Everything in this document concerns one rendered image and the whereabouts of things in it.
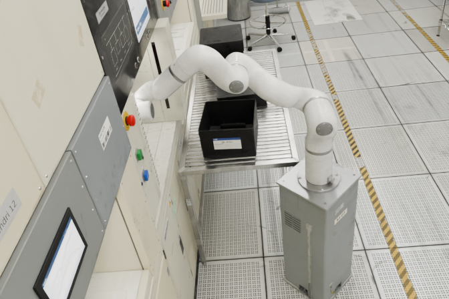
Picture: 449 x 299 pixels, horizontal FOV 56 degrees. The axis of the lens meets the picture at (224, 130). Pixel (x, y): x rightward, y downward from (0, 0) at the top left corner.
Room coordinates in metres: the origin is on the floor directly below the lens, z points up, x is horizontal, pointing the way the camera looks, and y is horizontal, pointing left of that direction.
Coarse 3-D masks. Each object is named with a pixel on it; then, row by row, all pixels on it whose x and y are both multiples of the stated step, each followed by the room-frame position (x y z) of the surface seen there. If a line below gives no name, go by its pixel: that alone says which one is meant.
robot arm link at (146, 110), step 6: (138, 102) 1.49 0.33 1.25; (144, 102) 1.48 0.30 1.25; (150, 102) 1.49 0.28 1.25; (138, 108) 1.46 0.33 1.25; (144, 108) 1.45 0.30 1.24; (150, 108) 1.46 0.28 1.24; (144, 114) 1.44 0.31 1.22; (150, 114) 1.44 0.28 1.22; (144, 120) 1.44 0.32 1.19; (150, 120) 1.44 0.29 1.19
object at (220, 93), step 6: (216, 90) 2.18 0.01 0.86; (222, 90) 2.17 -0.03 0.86; (246, 90) 2.12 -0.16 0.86; (252, 90) 2.11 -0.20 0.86; (216, 96) 2.11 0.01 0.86; (222, 96) 2.10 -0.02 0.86; (228, 96) 2.09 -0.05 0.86; (234, 96) 2.08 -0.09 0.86; (240, 96) 2.08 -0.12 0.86; (246, 96) 2.07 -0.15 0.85; (252, 96) 2.07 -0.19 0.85; (258, 96) 2.07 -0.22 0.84; (258, 102) 2.07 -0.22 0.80; (264, 102) 2.07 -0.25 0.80; (258, 108) 2.06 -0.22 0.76
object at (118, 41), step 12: (120, 12) 1.45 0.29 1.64; (120, 24) 1.41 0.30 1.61; (108, 36) 1.26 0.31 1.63; (120, 36) 1.38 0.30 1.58; (108, 48) 1.23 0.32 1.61; (120, 48) 1.34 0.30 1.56; (108, 60) 1.20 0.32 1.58; (120, 60) 1.31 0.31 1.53; (120, 72) 1.27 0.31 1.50; (144, 132) 1.34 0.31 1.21; (144, 180) 1.20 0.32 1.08
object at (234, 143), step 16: (208, 112) 1.95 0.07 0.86; (224, 112) 1.93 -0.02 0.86; (240, 112) 1.91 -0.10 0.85; (256, 112) 1.85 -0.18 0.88; (208, 128) 1.91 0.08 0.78; (224, 128) 1.90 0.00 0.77; (240, 128) 1.88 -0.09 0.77; (256, 128) 1.76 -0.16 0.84; (208, 144) 1.68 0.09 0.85; (224, 144) 1.66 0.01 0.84; (240, 144) 1.64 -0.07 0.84; (256, 144) 1.68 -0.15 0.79
